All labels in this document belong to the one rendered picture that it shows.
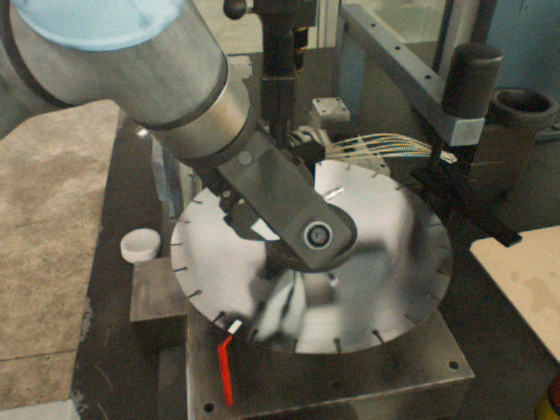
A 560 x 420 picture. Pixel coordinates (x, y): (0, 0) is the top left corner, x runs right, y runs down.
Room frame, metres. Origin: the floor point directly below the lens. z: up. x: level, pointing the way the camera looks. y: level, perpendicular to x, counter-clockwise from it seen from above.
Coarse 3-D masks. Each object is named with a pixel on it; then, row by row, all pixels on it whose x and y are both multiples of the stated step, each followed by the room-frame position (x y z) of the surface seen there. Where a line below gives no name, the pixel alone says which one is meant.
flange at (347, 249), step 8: (336, 208) 0.45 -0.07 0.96; (344, 216) 0.44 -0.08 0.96; (352, 224) 0.42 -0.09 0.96; (352, 232) 0.41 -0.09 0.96; (272, 240) 0.40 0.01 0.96; (280, 240) 0.39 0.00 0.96; (352, 240) 0.40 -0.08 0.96; (272, 248) 0.38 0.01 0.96; (280, 248) 0.38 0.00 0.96; (288, 248) 0.38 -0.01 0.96; (344, 248) 0.38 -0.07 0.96; (352, 248) 0.39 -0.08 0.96; (280, 256) 0.37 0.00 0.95; (288, 256) 0.37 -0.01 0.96; (296, 256) 0.37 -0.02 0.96; (336, 256) 0.37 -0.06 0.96; (344, 256) 0.37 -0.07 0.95; (296, 264) 0.36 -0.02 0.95; (304, 264) 0.36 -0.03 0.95; (328, 264) 0.36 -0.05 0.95
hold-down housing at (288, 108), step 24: (264, 0) 0.45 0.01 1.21; (288, 0) 0.46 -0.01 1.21; (264, 24) 0.47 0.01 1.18; (288, 24) 0.46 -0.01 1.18; (264, 48) 0.48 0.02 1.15; (288, 48) 0.47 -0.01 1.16; (264, 72) 0.48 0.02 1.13; (288, 72) 0.47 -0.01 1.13; (264, 96) 0.46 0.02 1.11; (288, 96) 0.46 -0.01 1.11; (264, 120) 0.46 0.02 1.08
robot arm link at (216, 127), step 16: (240, 80) 0.31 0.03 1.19; (224, 96) 0.28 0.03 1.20; (240, 96) 0.29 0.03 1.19; (208, 112) 0.27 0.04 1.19; (224, 112) 0.27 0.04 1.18; (240, 112) 0.29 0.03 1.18; (144, 128) 0.27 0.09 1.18; (176, 128) 0.26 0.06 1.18; (192, 128) 0.26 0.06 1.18; (208, 128) 0.27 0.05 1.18; (224, 128) 0.28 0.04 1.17; (240, 128) 0.29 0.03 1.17; (160, 144) 0.28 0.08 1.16; (176, 144) 0.27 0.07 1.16; (192, 144) 0.27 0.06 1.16; (208, 144) 0.27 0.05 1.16; (224, 144) 0.28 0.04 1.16
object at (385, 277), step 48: (384, 192) 0.50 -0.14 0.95; (192, 240) 0.41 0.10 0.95; (240, 240) 0.41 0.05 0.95; (384, 240) 0.41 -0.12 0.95; (432, 240) 0.41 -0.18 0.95; (192, 288) 0.33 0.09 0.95; (240, 288) 0.33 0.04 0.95; (288, 288) 0.33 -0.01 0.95; (336, 288) 0.33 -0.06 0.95; (384, 288) 0.33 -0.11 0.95; (432, 288) 0.33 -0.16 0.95; (240, 336) 0.27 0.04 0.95; (288, 336) 0.27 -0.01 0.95; (336, 336) 0.27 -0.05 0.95; (384, 336) 0.27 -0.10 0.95
